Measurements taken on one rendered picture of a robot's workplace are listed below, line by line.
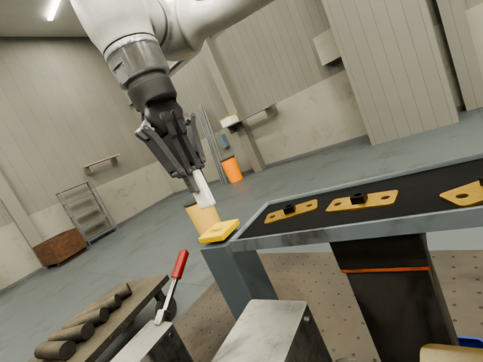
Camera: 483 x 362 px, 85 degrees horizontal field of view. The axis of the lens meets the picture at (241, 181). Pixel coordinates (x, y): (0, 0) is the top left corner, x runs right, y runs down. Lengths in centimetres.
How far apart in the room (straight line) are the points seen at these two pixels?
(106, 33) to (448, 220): 49
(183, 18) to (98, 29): 17
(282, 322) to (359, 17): 554
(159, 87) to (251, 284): 37
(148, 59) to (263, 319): 39
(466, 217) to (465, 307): 60
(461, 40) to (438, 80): 88
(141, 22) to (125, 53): 6
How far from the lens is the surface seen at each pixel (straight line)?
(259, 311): 34
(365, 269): 38
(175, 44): 59
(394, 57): 557
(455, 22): 619
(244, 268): 49
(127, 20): 49
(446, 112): 564
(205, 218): 383
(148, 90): 46
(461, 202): 32
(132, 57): 47
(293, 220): 39
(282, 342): 29
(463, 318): 87
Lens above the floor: 130
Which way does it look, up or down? 10 degrees down
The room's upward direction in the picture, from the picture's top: 24 degrees counter-clockwise
